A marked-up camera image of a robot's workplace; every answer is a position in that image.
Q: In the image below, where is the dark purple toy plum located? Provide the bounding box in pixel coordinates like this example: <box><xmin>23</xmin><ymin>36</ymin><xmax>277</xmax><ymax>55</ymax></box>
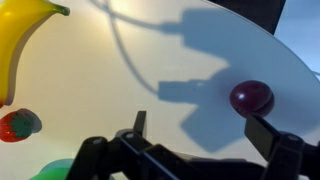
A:
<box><xmin>229</xmin><ymin>79</ymin><xmax>276</xmax><ymax>119</ymax></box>

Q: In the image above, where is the green plastic bowl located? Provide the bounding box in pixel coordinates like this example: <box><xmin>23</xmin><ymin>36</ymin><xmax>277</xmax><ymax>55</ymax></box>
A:
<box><xmin>29</xmin><ymin>158</ymin><xmax>116</xmax><ymax>180</ymax></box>

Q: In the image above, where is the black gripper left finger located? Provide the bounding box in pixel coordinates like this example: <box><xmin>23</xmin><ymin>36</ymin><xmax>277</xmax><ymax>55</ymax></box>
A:
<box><xmin>65</xmin><ymin>110</ymin><xmax>203</xmax><ymax>180</ymax></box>

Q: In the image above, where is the red toy strawberry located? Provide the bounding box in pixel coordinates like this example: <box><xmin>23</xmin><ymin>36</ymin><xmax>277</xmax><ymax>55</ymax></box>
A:
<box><xmin>0</xmin><ymin>110</ymin><xmax>35</xmax><ymax>144</ymax></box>

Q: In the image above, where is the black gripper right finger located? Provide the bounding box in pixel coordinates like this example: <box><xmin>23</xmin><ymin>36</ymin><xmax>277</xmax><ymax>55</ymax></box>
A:
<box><xmin>244</xmin><ymin>113</ymin><xmax>320</xmax><ymax>180</ymax></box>

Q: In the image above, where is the yellow toy banana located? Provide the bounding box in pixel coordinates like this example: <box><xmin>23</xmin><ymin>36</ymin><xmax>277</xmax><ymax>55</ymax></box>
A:
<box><xmin>0</xmin><ymin>0</ymin><xmax>71</xmax><ymax>108</ymax></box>

